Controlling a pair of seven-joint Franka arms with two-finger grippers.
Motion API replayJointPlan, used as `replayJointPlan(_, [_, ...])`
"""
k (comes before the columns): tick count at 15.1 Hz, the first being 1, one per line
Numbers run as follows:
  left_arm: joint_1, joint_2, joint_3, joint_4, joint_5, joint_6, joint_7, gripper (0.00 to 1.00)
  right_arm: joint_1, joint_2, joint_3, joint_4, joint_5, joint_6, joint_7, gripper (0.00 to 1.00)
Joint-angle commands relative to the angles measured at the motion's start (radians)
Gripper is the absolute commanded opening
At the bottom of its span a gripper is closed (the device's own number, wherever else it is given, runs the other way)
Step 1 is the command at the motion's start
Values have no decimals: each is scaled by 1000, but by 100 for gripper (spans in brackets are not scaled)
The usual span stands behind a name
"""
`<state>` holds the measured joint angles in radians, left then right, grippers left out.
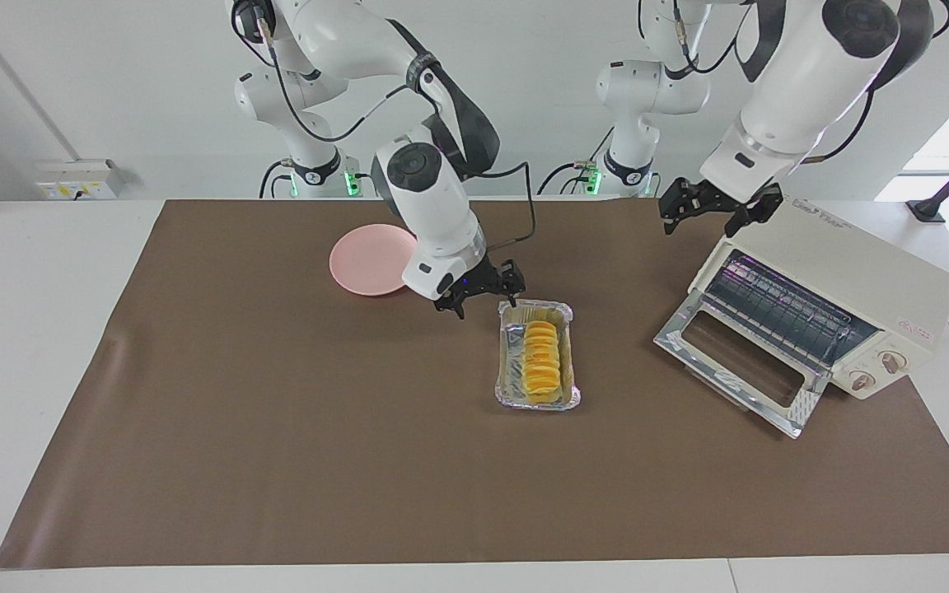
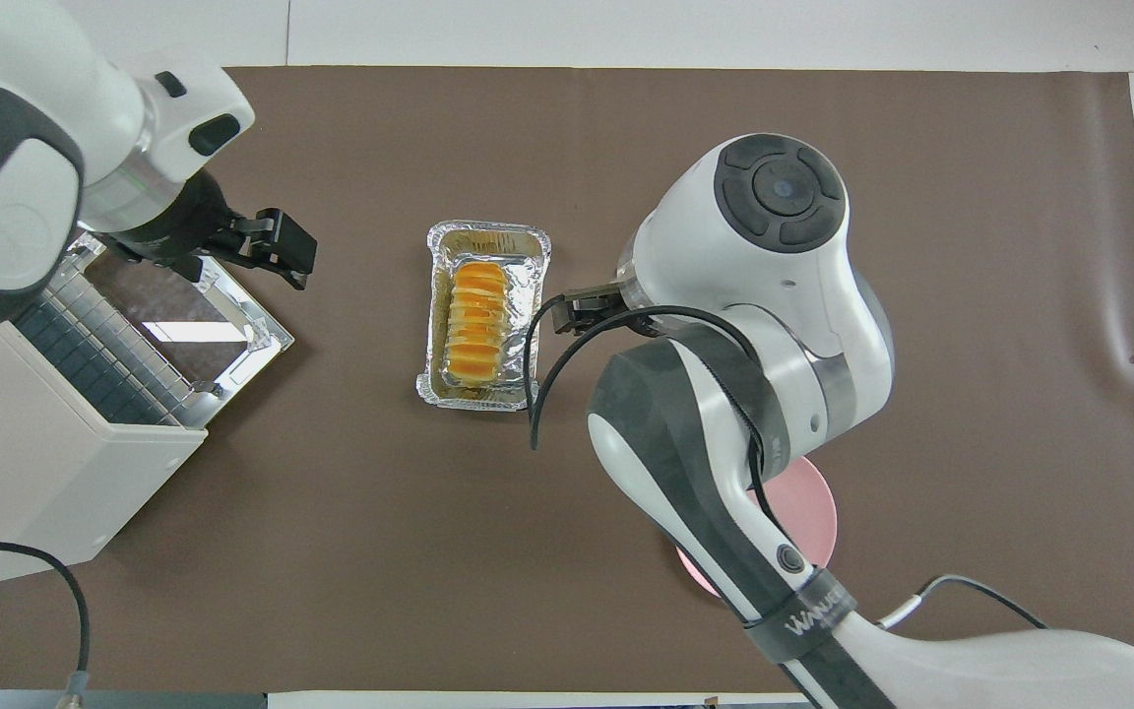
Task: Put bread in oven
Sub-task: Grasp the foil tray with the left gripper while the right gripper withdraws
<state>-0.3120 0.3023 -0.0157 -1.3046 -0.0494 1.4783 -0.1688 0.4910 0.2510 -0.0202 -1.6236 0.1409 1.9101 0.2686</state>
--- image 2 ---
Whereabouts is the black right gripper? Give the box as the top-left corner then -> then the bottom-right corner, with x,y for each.
552,282 -> 671,338

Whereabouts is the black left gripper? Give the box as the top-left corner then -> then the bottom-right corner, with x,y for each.
94,169 -> 318,291

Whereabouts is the golden ridged bread loaf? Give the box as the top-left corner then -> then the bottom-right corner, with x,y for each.
443,259 -> 510,383

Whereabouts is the aluminium foil baking tray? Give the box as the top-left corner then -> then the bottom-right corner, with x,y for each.
416,220 -> 552,412

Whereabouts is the glass oven door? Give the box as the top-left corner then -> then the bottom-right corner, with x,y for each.
75,241 -> 295,430

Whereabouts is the cream toaster oven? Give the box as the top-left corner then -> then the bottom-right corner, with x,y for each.
0,315 -> 210,590

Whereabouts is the pink round plate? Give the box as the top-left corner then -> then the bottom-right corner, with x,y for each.
675,455 -> 838,599

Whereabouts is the brown table mat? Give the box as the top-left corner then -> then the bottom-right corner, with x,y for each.
0,67 -> 1134,696

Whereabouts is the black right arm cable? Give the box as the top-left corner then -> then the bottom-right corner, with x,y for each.
523,293 -> 1050,631

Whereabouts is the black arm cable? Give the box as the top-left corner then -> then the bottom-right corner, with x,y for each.
0,539 -> 94,709
523,293 -> 1050,631

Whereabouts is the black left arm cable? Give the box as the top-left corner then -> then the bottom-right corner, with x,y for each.
0,539 -> 94,709

